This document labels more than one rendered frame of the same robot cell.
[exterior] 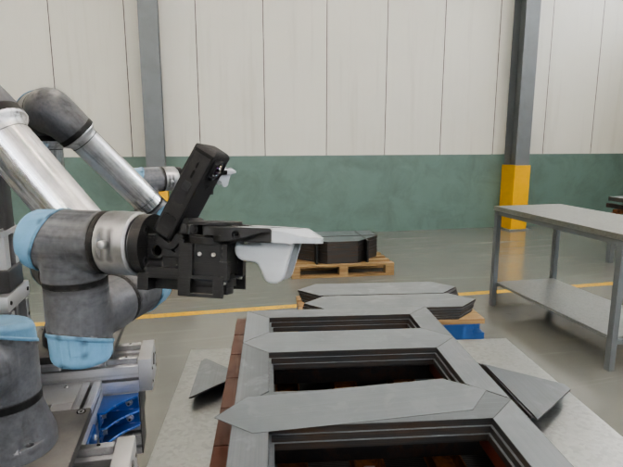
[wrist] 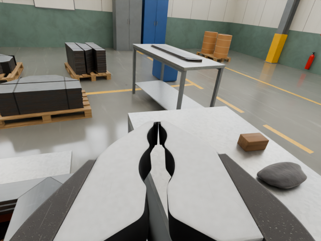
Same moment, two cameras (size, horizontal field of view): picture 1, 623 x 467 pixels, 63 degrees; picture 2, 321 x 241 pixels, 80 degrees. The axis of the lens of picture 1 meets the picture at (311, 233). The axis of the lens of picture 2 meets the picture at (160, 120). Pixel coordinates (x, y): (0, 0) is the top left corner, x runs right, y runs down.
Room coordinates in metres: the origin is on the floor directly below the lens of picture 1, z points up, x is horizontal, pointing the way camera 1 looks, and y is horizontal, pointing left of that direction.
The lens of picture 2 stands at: (0.57, 0.10, 1.52)
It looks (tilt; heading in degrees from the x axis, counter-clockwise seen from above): 30 degrees down; 253
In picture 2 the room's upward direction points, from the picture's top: 6 degrees clockwise
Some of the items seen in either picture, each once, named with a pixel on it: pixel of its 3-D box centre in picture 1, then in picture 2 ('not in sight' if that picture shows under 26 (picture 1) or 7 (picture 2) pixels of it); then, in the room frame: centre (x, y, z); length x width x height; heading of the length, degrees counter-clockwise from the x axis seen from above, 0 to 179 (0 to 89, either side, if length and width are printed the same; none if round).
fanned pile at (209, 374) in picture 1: (214, 375); not in sight; (1.76, 0.36, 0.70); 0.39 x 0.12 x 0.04; 4
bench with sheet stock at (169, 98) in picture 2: not in sight; (169, 80); (-0.43, -2.95, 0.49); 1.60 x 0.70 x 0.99; 106
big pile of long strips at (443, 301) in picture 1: (384, 300); not in sight; (2.29, -0.34, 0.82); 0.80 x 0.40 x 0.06; 94
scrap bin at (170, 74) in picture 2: not in sight; (165, 67); (-0.82, -4.62, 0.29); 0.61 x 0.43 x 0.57; 102
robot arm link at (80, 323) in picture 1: (87, 315); not in sight; (0.63, 0.29, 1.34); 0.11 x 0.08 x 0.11; 167
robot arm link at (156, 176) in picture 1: (145, 181); not in sight; (1.55, 0.50, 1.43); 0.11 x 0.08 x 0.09; 128
